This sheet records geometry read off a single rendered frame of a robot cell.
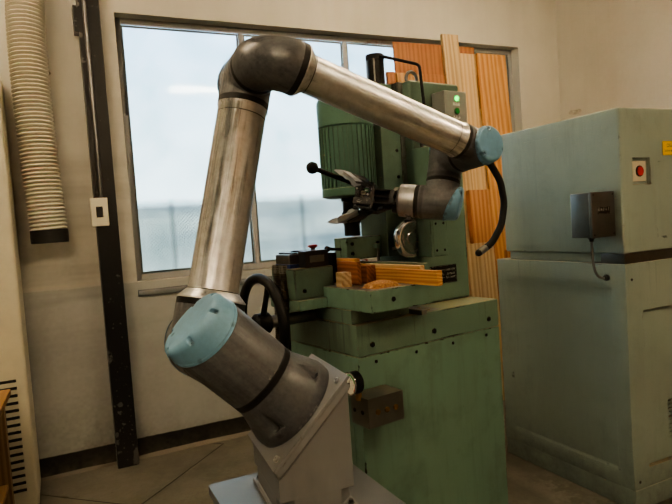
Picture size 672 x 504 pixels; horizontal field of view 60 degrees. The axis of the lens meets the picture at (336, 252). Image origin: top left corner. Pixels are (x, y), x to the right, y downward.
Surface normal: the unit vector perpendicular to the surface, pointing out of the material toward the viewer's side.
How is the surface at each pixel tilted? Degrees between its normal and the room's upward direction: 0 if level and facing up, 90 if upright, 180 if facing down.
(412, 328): 90
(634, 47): 90
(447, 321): 90
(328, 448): 90
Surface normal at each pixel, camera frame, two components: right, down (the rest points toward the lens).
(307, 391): 0.29, -0.48
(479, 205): 0.43, -0.03
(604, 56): -0.90, 0.08
